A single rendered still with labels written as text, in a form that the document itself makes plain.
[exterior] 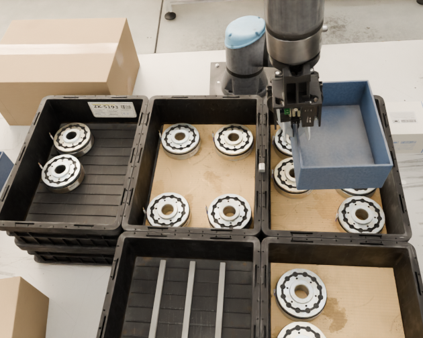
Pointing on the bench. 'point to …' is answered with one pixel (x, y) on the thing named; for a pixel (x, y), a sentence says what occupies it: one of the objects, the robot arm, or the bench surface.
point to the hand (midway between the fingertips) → (295, 128)
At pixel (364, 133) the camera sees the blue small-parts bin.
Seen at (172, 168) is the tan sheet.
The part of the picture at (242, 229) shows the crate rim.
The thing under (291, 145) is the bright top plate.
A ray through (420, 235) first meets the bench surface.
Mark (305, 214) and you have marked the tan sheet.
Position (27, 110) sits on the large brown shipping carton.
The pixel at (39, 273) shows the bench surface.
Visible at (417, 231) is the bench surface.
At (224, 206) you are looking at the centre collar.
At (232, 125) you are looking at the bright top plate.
